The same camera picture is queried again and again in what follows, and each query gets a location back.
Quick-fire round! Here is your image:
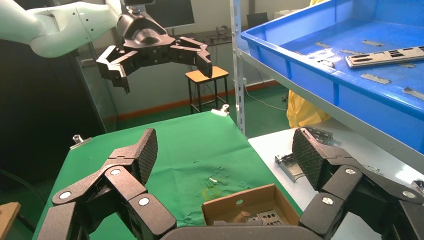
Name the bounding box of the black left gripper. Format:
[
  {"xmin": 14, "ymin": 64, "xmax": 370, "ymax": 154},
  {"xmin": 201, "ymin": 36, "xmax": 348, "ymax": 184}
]
[{"xmin": 96, "ymin": 13, "xmax": 214, "ymax": 95}]

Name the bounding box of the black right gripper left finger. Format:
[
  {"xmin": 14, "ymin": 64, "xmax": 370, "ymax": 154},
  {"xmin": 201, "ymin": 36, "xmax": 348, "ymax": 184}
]
[{"xmin": 36, "ymin": 128, "xmax": 177, "ymax": 240}]

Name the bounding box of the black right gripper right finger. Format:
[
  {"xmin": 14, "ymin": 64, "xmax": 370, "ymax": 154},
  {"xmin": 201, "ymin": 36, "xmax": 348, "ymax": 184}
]
[{"xmin": 291, "ymin": 127, "xmax": 424, "ymax": 240}]

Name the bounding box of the blue plastic tray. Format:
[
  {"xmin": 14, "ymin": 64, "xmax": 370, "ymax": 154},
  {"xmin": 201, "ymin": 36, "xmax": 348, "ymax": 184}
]
[{"xmin": 240, "ymin": 0, "xmax": 424, "ymax": 148}]

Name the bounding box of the brown cardboard box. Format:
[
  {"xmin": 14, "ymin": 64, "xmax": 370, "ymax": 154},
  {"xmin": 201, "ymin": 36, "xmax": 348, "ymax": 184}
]
[{"xmin": 201, "ymin": 183, "xmax": 302, "ymax": 227}]

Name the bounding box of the dark computer monitor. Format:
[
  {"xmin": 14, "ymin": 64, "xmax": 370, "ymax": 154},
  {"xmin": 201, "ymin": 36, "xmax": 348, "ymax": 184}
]
[{"xmin": 145, "ymin": 0, "xmax": 196, "ymax": 30}]

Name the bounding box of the silver binder clip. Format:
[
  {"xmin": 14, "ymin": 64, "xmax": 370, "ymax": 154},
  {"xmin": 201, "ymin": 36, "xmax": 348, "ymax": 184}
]
[
  {"xmin": 210, "ymin": 104, "xmax": 230, "ymax": 117},
  {"xmin": 69, "ymin": 134, "xmax": 93, "ymax": 151}
]

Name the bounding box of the white metal rack shelf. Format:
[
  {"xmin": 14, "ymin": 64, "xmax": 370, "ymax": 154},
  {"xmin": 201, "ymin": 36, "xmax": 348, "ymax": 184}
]
[{"xmin": 236, "ymin": 46, "xmax": 424, "ymax": 175}]

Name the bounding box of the wooden stool with black legs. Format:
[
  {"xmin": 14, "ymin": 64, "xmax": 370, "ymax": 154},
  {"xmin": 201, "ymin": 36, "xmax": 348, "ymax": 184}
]
[{"xmin": 184, "ymin": 66, "xmax": 230, "ymax": 115}]

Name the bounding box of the green table cloth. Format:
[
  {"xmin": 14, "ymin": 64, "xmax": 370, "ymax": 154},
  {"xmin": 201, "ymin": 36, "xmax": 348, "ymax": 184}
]
[{"xmin": 31, "ymin": 110, "xmax": 304, "ymax": 240}]

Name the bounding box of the yellow plastic bag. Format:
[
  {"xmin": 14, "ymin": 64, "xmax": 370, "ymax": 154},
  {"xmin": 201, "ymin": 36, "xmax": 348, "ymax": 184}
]
[{"xmin": 286, "ymin": 0, "xmax": 332, "ymax": 129}]

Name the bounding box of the light wooden board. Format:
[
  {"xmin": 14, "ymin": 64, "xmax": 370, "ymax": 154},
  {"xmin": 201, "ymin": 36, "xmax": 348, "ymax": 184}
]
[{"xmin": 0, "ymin": 202, "xmax": 21, "ymax": 240}]

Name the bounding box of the grey sheet metal bracket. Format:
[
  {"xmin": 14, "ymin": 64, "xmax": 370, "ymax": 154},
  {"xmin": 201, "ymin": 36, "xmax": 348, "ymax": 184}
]
[{"xmin": 304, "ymin": 127, "xmax": 335, "ymax": 147}]

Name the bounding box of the flat grey metal bracket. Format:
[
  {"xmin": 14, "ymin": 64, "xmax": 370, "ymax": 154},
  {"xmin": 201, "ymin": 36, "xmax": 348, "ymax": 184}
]
[{"xmin": 274, "ymin": 153, "xmax": 306, "ymax": 183}]

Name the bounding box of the perforated white rack post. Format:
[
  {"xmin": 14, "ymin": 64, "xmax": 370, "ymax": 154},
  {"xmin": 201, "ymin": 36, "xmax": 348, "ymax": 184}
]
[{"xmin": 230, "ymin": 0, "xmax": 247, "ymax": 136}]

